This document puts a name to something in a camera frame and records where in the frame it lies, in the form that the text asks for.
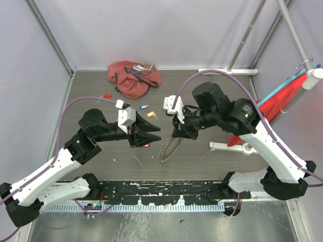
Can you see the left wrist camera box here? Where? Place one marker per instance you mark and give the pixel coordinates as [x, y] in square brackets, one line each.
[126, 118]

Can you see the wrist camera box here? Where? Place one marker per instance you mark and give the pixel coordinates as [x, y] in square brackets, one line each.
[174, 106]
[126, 118]

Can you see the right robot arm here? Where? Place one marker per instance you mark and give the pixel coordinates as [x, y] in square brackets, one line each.
[284, 178]

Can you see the white rack base bar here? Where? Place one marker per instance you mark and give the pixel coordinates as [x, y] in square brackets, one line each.
[245, 72]

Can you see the grey rack pole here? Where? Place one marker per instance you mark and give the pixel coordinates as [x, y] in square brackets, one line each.
[246, 34]

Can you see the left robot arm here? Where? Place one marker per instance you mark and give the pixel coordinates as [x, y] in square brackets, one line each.
[26, 199]

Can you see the red crumpled shirt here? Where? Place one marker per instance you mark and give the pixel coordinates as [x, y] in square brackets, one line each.
[133, 79]

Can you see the red cloth on hanger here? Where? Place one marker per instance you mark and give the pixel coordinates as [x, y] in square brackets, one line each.
[272, 107]

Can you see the key with blue tag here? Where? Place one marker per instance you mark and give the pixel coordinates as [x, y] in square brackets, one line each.
[144, 107]

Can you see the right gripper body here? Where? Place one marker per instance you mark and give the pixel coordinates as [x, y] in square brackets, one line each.
[191, 126]

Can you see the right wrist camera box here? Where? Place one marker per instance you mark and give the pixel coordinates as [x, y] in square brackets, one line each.
[174, 106]

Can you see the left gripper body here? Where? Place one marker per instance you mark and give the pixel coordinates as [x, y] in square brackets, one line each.
[131, 134]

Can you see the white slotted cable duct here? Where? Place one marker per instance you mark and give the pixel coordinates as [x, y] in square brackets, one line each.
[179, 207]

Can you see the key with yellow tag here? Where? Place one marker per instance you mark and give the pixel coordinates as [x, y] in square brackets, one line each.
[151, 114]

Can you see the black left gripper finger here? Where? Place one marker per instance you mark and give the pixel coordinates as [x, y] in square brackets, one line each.
[144, 138]
[144, 125]

